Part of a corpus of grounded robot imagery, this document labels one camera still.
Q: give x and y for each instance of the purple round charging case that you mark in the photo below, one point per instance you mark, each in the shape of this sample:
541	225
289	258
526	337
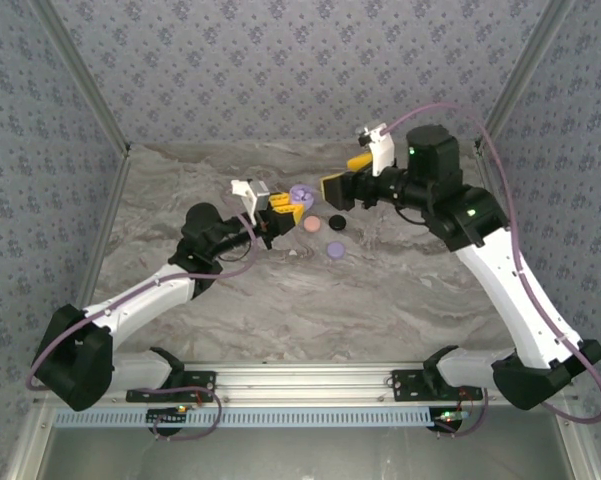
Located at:
336	250
302	195

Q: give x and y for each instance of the pink round charging case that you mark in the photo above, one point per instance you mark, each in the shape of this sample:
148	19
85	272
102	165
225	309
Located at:
312	224

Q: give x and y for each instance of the black round charging case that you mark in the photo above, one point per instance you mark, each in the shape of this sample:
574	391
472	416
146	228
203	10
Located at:
337	223

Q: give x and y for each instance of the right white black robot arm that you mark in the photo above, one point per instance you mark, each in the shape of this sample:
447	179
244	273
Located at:
510	290

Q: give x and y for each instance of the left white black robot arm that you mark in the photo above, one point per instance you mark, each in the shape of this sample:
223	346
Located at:
140	300

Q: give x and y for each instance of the small black circuit board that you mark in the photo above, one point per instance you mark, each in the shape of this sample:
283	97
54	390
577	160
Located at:
450	417
167	416

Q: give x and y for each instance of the grey metal sheet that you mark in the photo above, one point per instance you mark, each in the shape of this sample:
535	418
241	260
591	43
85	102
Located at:
300	455

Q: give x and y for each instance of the aluminium frame post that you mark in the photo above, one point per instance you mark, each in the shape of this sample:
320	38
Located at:
522	75
83	75

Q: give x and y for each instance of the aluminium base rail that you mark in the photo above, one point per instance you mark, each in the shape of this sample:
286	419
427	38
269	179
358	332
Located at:
300	380

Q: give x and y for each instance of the aluminium frame leg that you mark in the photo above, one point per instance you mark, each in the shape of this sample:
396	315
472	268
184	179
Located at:
28	450
586	460

